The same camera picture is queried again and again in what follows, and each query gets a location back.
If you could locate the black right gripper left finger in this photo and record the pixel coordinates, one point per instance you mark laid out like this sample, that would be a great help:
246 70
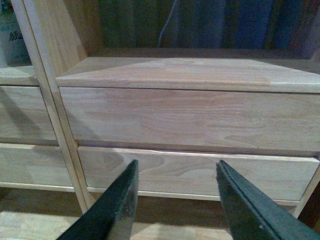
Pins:
112 216

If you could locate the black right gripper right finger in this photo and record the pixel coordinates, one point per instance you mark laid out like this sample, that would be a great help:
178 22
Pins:
252 215

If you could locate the lower right wooden drawer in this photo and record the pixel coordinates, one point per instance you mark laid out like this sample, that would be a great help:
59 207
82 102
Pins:
193 175

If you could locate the wooden drawer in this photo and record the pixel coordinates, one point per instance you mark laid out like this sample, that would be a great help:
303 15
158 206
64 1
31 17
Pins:
24 118
33 165
213 119
193 175

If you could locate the lower left wooden drawer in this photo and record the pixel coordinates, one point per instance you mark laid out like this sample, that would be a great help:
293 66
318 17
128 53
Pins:
33 165

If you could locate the upper right wooden drawer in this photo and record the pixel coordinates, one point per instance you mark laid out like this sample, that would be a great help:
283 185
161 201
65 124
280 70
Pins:
213 119

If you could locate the upper left wooden drawer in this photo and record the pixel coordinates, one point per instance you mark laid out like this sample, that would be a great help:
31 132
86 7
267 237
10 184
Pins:
24 118

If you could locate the wooden bookshelf unit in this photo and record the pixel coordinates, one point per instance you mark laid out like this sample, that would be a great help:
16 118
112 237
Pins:
64 40

